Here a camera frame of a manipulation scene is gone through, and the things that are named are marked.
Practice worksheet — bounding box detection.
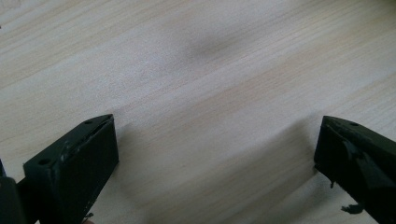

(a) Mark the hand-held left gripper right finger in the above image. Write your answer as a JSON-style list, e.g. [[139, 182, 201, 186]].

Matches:
[[313, 115, 396, 224]]

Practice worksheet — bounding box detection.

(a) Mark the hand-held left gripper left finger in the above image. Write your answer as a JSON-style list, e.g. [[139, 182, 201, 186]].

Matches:
[[22, 113, 120, 224]]

